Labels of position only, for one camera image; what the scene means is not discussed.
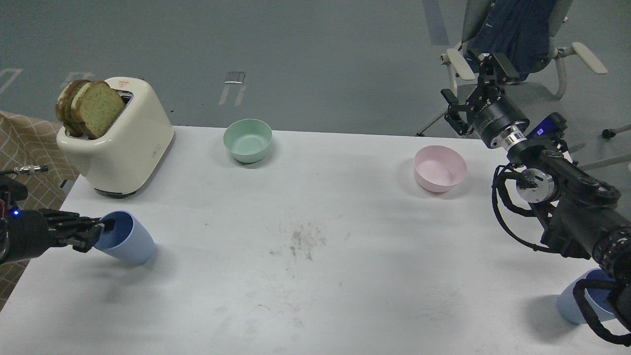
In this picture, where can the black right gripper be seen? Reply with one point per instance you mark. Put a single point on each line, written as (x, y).
(488, 111)

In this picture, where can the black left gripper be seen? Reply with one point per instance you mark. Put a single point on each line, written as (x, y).
(70, 229)

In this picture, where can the blue cup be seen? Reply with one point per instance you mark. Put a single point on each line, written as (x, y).
(568, 307)
(127, 240)

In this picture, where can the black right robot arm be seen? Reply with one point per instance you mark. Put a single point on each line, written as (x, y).
(541, 199)

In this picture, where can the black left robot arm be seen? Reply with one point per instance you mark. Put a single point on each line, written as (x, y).
(25, 235)

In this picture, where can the cream toaster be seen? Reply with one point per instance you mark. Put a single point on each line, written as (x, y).
(124, 158)

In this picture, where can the blue denim jacket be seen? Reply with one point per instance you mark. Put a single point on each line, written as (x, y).
(520, 30)

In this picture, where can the grey office chair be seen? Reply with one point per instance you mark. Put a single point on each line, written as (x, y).
(461, 63)

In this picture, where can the pink bowl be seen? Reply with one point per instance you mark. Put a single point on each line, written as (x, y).
(438, 169)

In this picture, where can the rear bread slice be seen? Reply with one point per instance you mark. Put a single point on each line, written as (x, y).
(63, 106)

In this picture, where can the bread slice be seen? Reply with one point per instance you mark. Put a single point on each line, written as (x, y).
(95, 107)
(63, 106)

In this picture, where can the brown patterned cloth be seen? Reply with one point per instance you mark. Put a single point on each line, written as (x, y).
(28, 141)

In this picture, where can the front bread slice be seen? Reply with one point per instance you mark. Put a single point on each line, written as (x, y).
(95, 107)

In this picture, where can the green bowl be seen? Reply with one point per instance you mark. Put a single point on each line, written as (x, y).
(248, 140)

